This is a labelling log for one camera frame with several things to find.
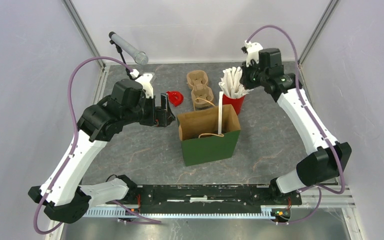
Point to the single white straw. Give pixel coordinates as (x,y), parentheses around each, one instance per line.
(220,114)

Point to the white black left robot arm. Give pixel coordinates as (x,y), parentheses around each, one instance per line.
(62,197)

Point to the brown paper bag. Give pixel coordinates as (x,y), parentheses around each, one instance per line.
(192,124)

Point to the dark translucent cup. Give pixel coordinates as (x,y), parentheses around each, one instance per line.
(203,135)

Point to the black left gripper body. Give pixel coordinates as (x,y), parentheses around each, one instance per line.
(157,117)

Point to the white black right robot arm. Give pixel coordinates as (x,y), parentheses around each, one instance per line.
(326,156)

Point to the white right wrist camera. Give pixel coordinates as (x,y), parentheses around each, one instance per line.
(252,51)

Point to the grey microphone on stand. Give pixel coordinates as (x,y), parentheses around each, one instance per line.
(122,45)

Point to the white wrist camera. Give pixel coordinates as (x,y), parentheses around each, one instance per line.
(145,79)
(252,51)

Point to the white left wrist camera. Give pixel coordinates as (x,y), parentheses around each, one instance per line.
(145,79)

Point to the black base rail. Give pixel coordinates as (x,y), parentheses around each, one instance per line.
(207,198)

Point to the red cylindrical straw holder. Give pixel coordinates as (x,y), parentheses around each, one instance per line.
(236,103)

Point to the brown cardboard cup carrier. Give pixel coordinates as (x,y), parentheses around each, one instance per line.
(201,94)

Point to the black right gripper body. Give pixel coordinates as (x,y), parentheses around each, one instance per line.
(252,78)

